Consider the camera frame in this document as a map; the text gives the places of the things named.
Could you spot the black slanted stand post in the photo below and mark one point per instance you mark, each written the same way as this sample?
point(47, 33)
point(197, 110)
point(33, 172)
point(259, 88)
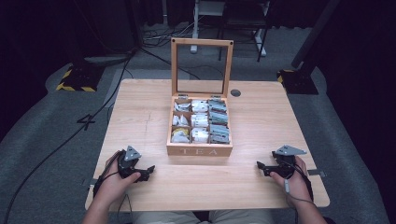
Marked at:
point(314, 34)

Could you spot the person's right hand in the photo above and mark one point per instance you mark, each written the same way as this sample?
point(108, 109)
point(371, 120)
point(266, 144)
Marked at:
point(295, 186)

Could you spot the grey table grommet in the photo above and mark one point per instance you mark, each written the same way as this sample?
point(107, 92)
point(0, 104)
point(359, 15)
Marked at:
point(235, 92)

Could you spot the yellow-black striped stand base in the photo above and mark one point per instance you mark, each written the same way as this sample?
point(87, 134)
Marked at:
point(299, 81)
point(77, 79)

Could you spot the person's beige trousers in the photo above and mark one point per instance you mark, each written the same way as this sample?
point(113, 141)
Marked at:
point(202, 217)

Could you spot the stack of grey-green tea packets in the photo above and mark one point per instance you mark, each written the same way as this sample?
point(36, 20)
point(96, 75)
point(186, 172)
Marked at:
point(219, 121)

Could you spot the yellow tea bag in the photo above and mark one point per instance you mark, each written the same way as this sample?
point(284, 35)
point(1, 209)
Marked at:
point(180, 132)

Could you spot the black metal frame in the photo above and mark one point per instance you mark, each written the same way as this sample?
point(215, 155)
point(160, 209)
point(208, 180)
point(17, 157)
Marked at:
point(243, 31)

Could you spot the pile of clear tea bags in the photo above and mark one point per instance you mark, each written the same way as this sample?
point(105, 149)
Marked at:
point(181, 120)

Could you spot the white desk leg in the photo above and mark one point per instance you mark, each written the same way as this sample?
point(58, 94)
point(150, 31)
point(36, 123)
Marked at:
point(195, 28)

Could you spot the stack of white tea packets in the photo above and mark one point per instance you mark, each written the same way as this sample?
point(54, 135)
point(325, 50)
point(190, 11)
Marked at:
point(199, 121)

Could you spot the wooden tea box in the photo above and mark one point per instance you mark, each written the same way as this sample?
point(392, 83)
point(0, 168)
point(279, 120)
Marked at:
point(199, 150)

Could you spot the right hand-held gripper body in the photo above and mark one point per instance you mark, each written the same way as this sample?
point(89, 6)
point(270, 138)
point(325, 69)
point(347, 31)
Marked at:
point(285, 163)

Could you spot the person's left hand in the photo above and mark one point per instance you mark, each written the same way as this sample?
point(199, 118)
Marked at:
point(113, 185)

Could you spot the grey tape strip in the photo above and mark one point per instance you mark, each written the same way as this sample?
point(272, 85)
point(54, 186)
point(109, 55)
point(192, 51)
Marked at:
point(88, 182)
point(316, 172)

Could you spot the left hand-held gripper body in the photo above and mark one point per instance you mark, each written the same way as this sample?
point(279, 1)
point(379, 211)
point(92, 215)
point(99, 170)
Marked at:
point(127, 165)

